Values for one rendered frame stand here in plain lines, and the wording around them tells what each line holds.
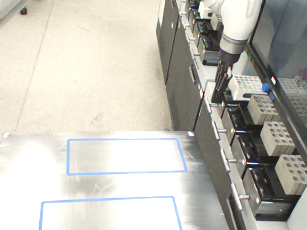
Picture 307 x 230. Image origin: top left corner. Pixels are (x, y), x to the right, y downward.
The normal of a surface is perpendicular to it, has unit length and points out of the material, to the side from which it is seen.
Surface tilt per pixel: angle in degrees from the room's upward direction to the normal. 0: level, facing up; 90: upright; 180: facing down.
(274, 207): 90
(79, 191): 0
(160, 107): 0
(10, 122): 0
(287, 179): 90
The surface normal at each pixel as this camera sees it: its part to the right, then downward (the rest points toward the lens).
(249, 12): 0.15, 0.51
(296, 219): -0.99, -0.06
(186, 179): 0.14, -0.77
